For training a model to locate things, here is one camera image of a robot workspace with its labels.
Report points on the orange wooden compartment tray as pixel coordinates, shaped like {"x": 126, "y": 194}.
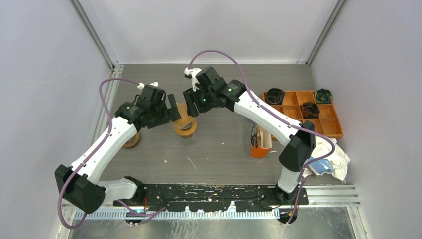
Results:
{"x": 327, "y": 124}

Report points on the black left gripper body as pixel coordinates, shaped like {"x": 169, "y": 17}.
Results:
{"x": 161, "y": 114}

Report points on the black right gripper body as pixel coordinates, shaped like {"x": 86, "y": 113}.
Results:
{"x": 203, "y": 99}

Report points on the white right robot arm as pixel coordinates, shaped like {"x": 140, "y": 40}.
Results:
{"x": 294, "y": 136}

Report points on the orange coffee filter box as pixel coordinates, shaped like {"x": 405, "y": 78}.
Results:
{"x": 261, "y": 142}

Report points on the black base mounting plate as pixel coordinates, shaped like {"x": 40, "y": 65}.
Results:
{"x": 214, "y": 198}

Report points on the green floral rolled tie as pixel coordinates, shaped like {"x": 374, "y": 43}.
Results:
{"x": 323, "y": 96}

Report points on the glass carafe with brown collar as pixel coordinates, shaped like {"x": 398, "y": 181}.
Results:
{"x": 186, "y": 136}

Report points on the brown paper coffee filter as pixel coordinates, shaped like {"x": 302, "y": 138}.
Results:
{"x": 186, "y": 121}

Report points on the white crumpled cloth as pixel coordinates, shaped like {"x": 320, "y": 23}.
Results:
{"x": 336, "y": 164}

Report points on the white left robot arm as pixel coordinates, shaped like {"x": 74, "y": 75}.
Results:
{"x": 80, "y": 182}

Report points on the dark rolled tie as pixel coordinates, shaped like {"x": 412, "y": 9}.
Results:
{"x": 274, "y": 96}

